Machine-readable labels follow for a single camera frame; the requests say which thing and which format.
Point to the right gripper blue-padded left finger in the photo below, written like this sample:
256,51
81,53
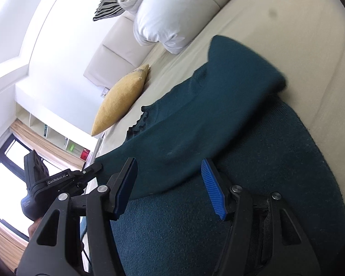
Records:
104,204

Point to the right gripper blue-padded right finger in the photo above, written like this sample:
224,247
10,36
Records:
234,204

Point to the dark teal knit sweater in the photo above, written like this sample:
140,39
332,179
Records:
229,111

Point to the person's left hand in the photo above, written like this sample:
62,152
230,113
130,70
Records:
34,227

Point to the black framed window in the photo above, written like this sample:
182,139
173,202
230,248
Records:
12,185

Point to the red box on shelf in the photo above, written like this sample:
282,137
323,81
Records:
84,154

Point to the beige window curtain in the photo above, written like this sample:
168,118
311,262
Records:
11,245

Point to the mustard yellow cushion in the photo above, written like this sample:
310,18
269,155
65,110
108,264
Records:
119,99

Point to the cream padded headboard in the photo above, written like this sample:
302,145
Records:
118,54

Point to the beige bed sheet mattress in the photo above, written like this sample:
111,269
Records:
303,39

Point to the zebra striped pillow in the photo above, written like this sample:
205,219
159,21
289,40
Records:
107,9

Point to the white folded duvet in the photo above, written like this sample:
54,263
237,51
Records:
172,23

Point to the white wall shelf unit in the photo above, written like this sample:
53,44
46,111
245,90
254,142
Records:
54,143

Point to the wall power socket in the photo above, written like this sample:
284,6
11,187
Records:
104,92

